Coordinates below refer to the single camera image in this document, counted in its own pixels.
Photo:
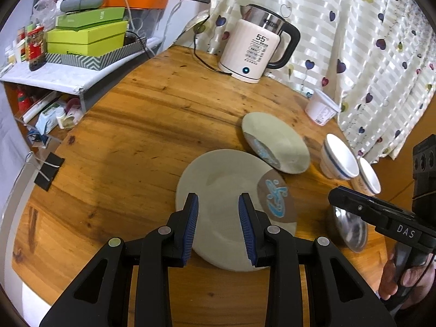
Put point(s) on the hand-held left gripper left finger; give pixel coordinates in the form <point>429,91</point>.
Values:
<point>190,231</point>

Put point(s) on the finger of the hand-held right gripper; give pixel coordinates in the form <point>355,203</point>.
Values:
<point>354,202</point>

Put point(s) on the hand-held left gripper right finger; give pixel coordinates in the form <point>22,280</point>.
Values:
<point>246,231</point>

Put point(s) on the white bowl blue stripe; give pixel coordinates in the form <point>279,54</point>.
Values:
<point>369,177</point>
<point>340,156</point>

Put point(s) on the stainless steel bowl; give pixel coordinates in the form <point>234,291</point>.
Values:
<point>351,235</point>

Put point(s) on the large grey plate blue print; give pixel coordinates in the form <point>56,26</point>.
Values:
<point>218,180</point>

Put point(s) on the small grey plate blue print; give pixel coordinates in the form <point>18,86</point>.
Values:
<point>279,139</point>

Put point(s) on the person's right hand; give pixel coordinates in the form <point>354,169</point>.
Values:
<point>417,276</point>

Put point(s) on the white plastic tub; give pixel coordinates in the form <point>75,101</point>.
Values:
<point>320,109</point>

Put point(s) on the black binder clip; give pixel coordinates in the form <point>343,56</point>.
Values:
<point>47,173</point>

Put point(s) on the heart print striped curtain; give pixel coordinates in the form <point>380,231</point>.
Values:
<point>357,41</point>

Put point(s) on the white wipes packet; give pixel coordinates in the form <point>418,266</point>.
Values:
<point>47,117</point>

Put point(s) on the white electric kettle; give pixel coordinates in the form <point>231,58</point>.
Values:
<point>248,44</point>

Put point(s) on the white shelf unit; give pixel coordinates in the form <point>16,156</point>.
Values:
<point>61,81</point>

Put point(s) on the grey chevron pattern tray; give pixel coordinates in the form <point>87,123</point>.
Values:
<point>85,62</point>

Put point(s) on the red bottle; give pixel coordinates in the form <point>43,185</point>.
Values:
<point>22,98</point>

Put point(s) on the clear plastic box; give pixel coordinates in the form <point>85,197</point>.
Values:
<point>143,20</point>

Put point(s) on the green boxes stack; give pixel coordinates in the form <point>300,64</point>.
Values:
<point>85,37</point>

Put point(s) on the dark green flat box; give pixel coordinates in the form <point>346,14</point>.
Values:
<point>88,17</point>

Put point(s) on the red label jar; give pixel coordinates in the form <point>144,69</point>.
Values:
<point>35,47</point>

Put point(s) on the grey pouch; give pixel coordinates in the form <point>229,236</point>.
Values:
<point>80,3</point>

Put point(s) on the clear plastic bag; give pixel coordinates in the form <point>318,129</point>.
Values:
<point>44,8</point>

